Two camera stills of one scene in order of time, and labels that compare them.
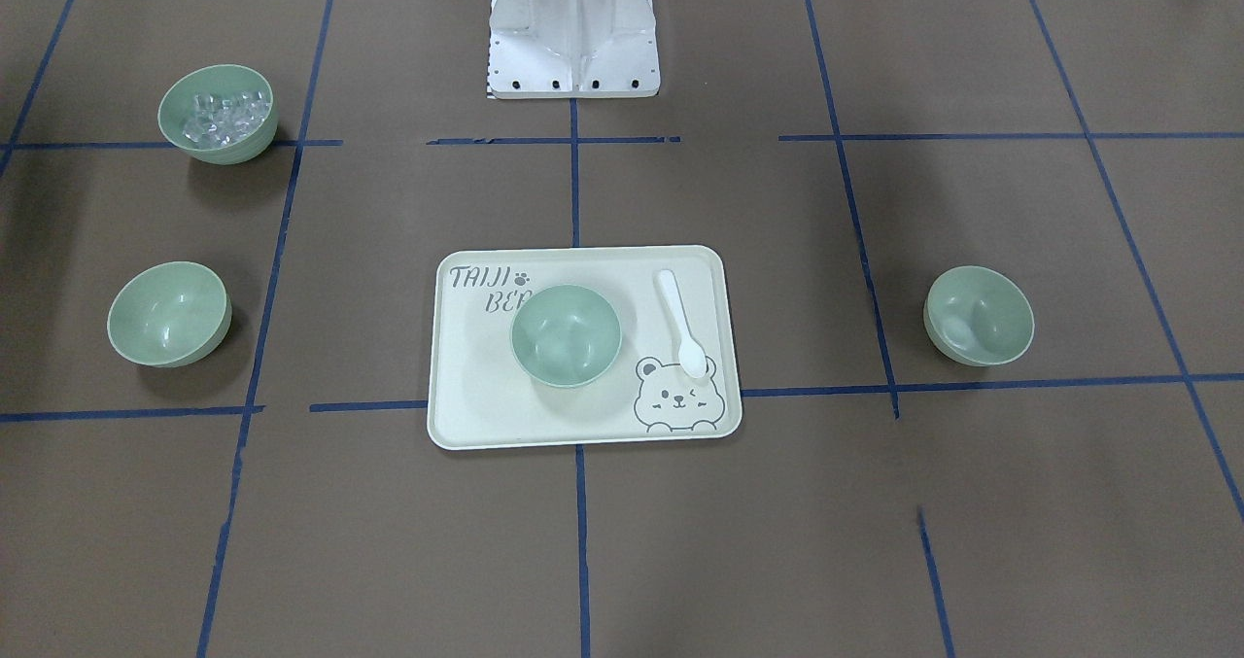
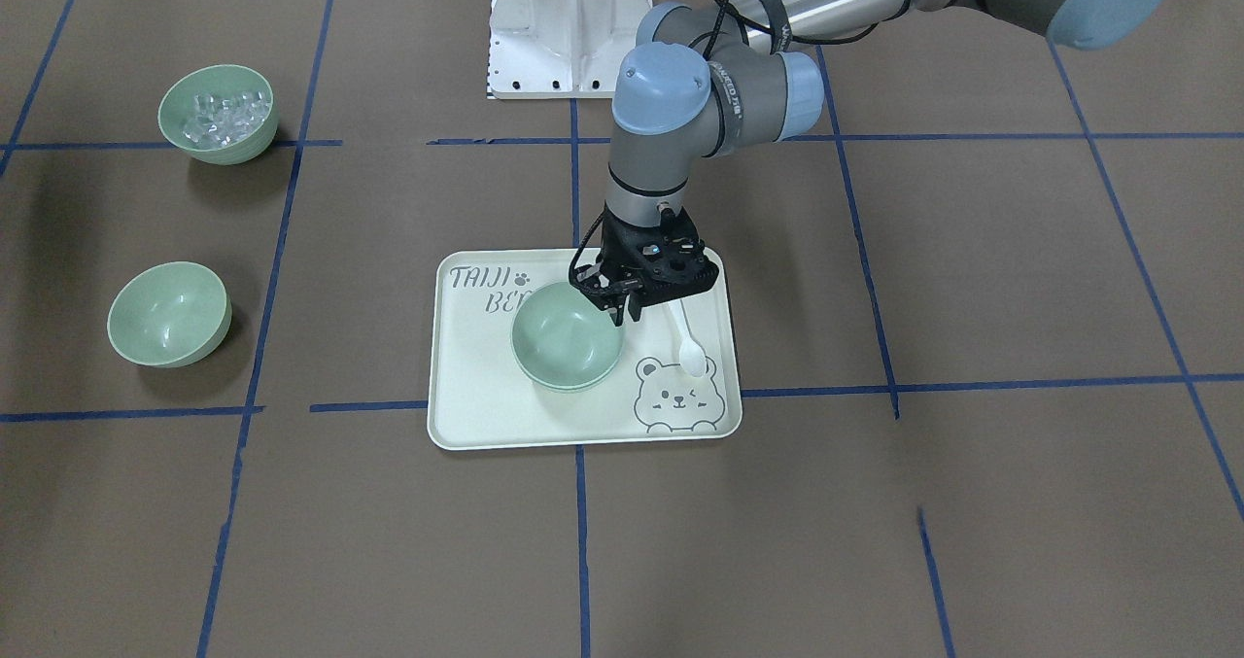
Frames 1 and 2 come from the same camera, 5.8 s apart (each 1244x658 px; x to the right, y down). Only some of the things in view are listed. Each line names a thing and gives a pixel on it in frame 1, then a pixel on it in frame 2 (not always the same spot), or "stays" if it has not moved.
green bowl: x=979 y=316 → x=562 y=340
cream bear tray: x=535 y=347 stays
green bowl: x=171 y=314 stays
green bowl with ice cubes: x=220 y=114 stays
